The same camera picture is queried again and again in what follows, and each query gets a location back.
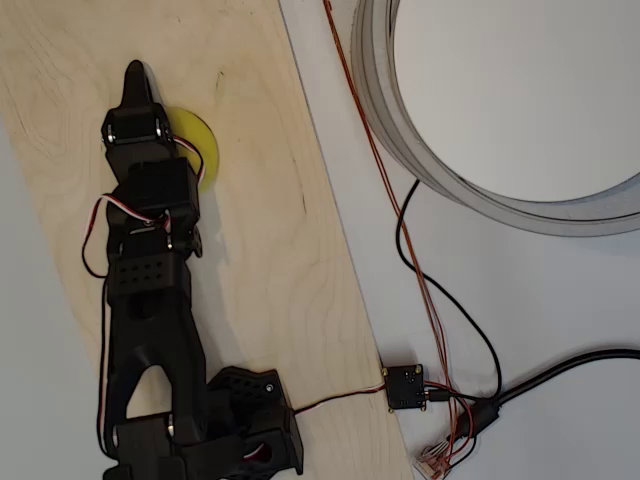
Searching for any red white black servo lead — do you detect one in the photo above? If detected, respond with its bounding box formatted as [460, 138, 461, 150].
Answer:
[292, 382, 389, 414]

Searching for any clear wire connector block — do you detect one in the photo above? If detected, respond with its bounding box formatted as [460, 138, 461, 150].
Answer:
[413, 442, 456, 479]

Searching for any yellow round sponge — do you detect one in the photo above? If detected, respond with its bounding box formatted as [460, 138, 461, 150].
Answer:
[164, 106, 221, 193]

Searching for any large grey round drum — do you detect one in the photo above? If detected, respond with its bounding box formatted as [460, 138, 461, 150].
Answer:
[351, 0, 640, 238]

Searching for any black inline cable plug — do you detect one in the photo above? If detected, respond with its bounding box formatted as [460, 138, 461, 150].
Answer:
[457, 399, 504, 441]

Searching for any wrist servo wire loop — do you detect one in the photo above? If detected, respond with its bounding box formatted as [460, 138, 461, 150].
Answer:
[81, 193, 174, 280]

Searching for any gripper servo wire loop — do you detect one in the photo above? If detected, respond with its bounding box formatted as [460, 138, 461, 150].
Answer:
[169, 133, 206, 187]

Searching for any thick black power cable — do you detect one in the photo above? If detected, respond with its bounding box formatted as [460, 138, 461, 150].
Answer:
[492, 348, 640, 406]

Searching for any small black controller board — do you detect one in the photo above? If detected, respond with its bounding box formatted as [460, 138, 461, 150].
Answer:
[382, 363, 431, 414]

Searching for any thin orange wire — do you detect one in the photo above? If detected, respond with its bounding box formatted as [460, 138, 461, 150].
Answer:
[322, 0, 469, 471]

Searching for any light plywood board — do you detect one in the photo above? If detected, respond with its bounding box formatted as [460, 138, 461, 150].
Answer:
[0, 0, 416, 480]

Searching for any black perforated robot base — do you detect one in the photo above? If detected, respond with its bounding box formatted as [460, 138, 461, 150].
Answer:
[207, 366, 306, 476]

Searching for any thin black cable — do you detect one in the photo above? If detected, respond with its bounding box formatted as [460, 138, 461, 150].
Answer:
[396, 179, 504, 404]

